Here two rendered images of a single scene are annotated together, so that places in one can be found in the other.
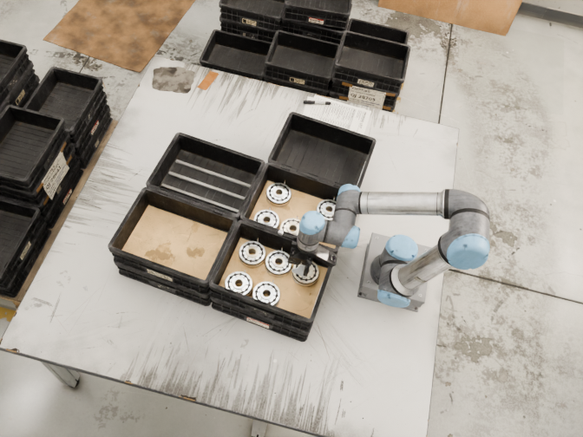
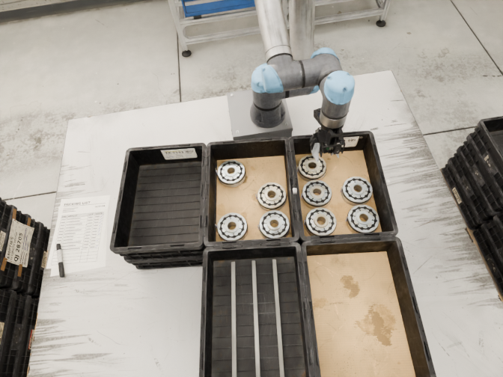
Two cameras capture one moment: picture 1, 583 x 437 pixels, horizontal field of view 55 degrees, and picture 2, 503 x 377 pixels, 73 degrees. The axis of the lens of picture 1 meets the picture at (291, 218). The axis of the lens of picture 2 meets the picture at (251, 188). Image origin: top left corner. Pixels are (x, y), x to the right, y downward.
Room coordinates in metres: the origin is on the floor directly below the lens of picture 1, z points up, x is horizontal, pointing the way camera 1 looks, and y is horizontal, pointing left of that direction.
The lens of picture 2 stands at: (1.24, 0.52, 1.92)
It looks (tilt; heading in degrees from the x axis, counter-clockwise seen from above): 61 degrees down; 264
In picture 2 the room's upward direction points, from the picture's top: 9 degrees counter-clockwise
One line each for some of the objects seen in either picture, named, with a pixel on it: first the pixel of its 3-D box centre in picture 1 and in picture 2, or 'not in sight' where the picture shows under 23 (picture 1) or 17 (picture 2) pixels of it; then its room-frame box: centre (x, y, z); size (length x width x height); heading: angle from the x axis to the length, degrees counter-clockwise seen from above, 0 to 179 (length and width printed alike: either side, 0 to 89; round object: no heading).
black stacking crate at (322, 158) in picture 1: (321, 159); (166, 200); (1.49, -0.08, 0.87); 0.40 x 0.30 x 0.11; 79
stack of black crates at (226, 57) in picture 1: (237, 66); not in sight; (2.58, 0.49, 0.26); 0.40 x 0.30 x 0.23; 85
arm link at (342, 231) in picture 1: (342, 230); (321, 70); (0.93, -0.17, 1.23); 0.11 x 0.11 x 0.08; 86
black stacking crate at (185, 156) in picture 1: (207, 181); (255, 316); (1.27, 0.37, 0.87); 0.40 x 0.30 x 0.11; 79
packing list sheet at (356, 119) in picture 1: (336, 117); (79, 232); (1.89, -0.13, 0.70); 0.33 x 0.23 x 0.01; 85
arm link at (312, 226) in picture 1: (311, 228); (337, 94); (0.92, -0.07, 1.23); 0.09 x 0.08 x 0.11; 86
